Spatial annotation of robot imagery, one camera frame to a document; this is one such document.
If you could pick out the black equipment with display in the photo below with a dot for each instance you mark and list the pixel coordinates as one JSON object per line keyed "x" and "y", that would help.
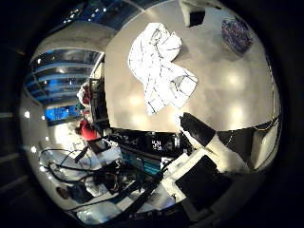
{"x": 158, "y": 142}

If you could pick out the white checked cloth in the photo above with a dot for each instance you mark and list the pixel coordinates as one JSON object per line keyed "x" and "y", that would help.
{"x": 158, "y": 63}

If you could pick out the dark-haired person in dark clothes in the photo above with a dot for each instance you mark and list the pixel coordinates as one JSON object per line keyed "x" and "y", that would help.
{"x": 71, "y": 192}

